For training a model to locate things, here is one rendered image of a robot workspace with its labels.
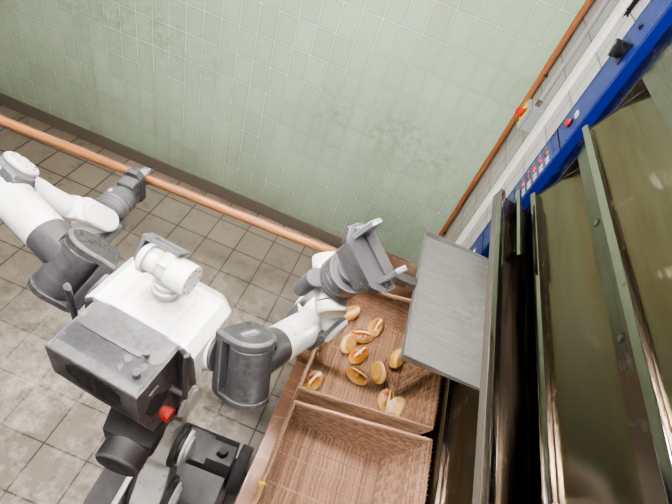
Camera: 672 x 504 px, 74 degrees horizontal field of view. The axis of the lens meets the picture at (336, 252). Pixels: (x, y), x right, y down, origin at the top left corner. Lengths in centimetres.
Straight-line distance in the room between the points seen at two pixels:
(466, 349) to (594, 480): 58
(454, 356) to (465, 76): 147
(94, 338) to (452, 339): 95
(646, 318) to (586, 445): 25
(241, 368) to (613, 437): 68
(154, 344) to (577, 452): 81
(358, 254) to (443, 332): 72
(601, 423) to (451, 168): 187
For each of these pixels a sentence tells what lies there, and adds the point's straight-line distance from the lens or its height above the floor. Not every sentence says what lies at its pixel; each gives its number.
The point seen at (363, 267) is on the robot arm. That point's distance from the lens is 73.
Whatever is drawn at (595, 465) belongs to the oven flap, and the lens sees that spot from 97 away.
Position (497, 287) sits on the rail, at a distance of 124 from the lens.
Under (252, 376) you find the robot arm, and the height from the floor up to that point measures 138.
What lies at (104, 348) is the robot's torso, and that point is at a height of 140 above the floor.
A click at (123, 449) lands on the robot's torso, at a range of 125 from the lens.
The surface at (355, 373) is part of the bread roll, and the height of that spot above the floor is 64.
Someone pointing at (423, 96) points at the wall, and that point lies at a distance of 246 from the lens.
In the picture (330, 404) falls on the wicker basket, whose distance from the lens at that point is 169.
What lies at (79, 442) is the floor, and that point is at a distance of 238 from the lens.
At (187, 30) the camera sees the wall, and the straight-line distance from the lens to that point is 282.
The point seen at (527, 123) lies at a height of 145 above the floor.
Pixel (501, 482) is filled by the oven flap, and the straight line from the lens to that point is 100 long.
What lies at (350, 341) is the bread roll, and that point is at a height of 64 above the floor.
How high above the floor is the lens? 221
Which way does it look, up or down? 45 degrees down
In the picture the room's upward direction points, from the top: 22 degrees clockwise
